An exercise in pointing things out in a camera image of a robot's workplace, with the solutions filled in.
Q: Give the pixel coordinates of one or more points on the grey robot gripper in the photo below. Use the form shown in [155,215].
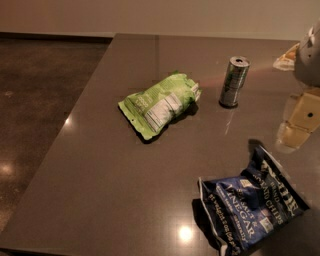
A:
[309,63]

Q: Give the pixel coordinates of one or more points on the blue chip bag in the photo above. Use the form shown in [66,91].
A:
[243,210]

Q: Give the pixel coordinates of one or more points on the green chip bag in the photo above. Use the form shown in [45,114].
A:
[151,110]

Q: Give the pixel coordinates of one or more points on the silver green drink can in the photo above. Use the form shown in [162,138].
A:
[236,73]

